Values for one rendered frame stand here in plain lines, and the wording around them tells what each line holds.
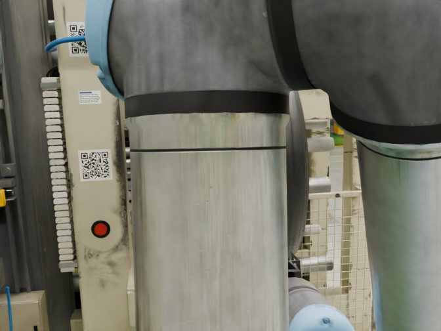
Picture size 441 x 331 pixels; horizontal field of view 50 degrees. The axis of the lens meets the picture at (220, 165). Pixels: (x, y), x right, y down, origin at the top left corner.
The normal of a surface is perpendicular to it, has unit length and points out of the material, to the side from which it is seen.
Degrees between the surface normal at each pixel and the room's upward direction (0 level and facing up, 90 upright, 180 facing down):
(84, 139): 90
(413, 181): 116
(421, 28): 92
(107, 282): 90
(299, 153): 80
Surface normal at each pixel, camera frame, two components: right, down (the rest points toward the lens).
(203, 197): -0.03, 0.05
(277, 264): 0.79, 0.01
